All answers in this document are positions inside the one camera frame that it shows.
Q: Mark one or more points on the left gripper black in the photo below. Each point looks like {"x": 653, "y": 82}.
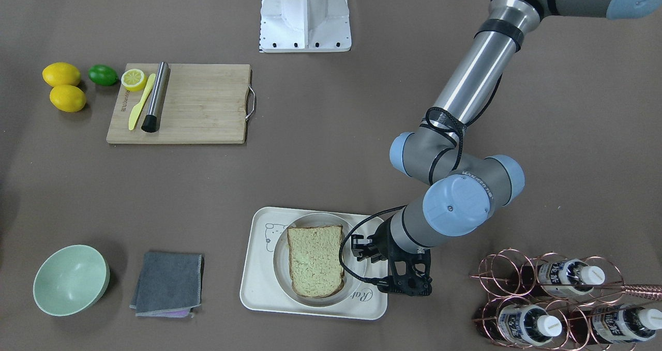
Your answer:
{"x": 381, "y": 240}

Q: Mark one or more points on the white round plate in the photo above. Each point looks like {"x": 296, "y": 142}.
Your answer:
{"x": 281, "y": 261}

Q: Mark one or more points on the plain bread slice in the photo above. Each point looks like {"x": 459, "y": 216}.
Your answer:
{"x": 314, "y": 265}

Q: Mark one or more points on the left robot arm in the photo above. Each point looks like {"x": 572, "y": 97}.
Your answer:
{"x": 463, "y": 191}

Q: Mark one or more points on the cream rabbit tray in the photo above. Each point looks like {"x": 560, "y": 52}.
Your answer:
{"x": 260, "y": 290}

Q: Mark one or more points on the tea bottle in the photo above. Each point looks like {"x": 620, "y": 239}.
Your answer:
{"x": 517, "y": 324}
{"x": 614, "y": 325}
{"x": 563, "y": 279}

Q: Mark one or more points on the tea bottle upper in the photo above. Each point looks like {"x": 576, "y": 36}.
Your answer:
{"x": 563, "y": 279}

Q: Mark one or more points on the grey folded cloth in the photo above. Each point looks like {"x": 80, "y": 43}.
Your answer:
{"x": 169, "y": 285}

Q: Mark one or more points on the wooden cutting board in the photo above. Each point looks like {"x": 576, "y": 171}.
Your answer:
{"x": 203, "y": 104}

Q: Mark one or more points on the steel muddler black tip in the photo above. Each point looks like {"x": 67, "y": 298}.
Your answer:
{"x": 151, "y": 121}

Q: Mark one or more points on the yellow plastic knife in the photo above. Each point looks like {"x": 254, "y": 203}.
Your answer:
{"x": 137, "y": 108}

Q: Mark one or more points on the half cut lemon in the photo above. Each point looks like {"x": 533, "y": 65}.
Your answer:
{"x": 134, "y": 80}

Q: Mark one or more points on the mint green bowl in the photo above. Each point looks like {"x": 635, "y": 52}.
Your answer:
{"x": 71, "y": 280}

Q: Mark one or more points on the green lime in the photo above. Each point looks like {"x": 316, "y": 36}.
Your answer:
{"x": 102, "y": 75}

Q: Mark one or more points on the yellow lemon lower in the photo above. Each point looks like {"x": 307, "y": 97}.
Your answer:
{"x": 68, "y": 98}

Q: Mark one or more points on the yellow lemon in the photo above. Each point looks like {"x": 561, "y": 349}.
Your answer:
{"x": 68, "y": 98}
{"x": 61, "y": 73}

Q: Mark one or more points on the yellow lemon upper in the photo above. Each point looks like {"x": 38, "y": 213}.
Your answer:
{"x": 61, "y": 73}

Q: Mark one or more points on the copper wire bottle rack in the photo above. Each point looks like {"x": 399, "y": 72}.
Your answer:
{"x": 556, "y": 302}

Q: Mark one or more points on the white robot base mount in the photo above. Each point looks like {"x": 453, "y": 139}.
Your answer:
{"x": 305, "y": 26}

